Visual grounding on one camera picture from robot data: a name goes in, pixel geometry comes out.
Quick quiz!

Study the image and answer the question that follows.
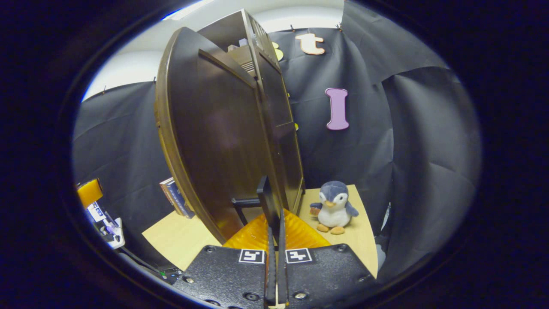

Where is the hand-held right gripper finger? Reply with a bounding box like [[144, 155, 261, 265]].
[[277, 208, 374, 308], [182, 209, 277, 309]]

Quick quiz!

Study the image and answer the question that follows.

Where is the brown wooden shoe cabinet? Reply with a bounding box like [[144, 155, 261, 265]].
[[197, 9, 306, 215]]

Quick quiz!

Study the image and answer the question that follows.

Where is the wooden cabinet door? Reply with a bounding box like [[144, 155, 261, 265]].
[[154, 27, 288, 245]]

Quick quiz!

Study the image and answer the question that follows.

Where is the dark blue book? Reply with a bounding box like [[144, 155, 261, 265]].
[[165, 177, 196, 218]]

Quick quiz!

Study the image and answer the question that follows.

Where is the grey penguin plush toy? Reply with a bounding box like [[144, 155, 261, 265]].
[[310, 180, 359, 235]]

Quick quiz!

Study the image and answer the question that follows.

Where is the black backdrop cloth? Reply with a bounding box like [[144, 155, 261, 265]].
[[72, 0, 483, 284]]

